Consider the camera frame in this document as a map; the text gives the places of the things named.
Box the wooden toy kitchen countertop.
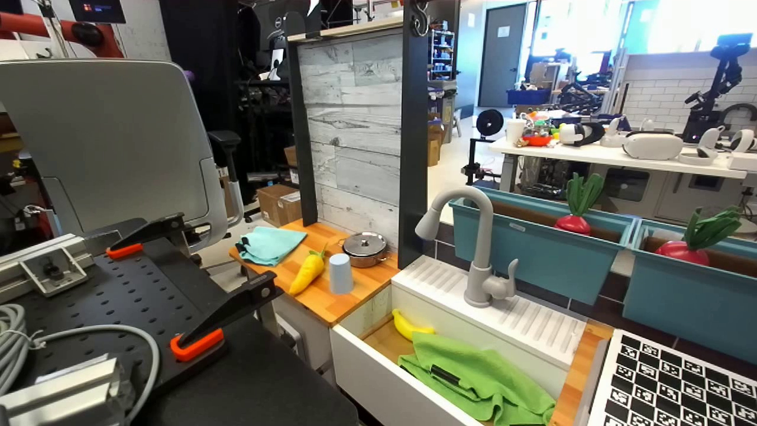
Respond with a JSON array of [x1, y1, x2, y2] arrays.
[[230, 217, 403, 330]]

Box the yellow toy banana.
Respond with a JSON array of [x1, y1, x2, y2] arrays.
[[390, 307, 437, 344]]

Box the grey toy faucet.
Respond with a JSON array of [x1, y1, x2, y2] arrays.
[[414, 185, 524, 310]]

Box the white toy sink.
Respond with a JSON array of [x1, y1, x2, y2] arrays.
[[330, 253, 592, 426]]

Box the red radish plush toy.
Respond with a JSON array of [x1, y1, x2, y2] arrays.
[[551, 170, 608, 236], [655, 207, 745, 267]]

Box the light blue plastic cup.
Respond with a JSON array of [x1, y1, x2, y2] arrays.
[[326, 252, 356, 298]]

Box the whitewashed wood backsplash panel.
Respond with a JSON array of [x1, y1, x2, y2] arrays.
[[295, 28, 405, 248]]

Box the brown cardboard box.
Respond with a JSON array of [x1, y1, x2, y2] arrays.
[[254, 182, 306, 230]]

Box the teal microfibre cloth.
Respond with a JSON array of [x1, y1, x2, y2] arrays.
[[234, 226, 310, 271]]

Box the black round fan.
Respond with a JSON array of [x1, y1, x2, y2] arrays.
[[473, 107, 508, 143]]

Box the teal planter box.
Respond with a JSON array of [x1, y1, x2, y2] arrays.
[[449, 185, 641, 307], [620, 217, 757, 366]]

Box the black clamp orange tips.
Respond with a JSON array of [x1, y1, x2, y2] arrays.
[[102, 215, 194, 262], [168, 271, 284, 366]]

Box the green cloth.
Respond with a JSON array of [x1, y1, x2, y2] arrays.
[[396, 331, 558, 426]]

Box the grey door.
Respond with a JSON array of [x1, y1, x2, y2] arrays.
[[479, 3, 530, 112]]

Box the white background table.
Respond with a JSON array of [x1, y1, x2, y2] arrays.
[[487, 136, 757, 182]]

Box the black perforated mounting board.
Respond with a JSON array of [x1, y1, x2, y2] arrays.
[[0, 232, 241, 426]]

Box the large grey rounded panel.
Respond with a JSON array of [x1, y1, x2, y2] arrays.
[[0, 56, 232, 242]]

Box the white VR headset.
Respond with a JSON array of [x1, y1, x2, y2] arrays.
[[620, 131, 687, 164]]

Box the aluminium extrusion bar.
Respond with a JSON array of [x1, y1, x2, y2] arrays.
[[0, 352, 130, 426], [0, 230, 91, 305]]

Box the black white calibration board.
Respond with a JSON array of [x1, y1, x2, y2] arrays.
[[584, 327, 757, 426]]

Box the red padded pipe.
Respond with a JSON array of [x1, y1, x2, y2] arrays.
[[0, 10, 126, 59]]

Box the black stand machine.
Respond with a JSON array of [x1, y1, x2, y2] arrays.
[[679, 32, 757, 144]]

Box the black vertical post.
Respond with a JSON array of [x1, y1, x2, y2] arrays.
[[396, 0, 434, 273]]

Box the grey cable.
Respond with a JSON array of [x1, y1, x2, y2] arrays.
[[0, 301, 163, 424]]

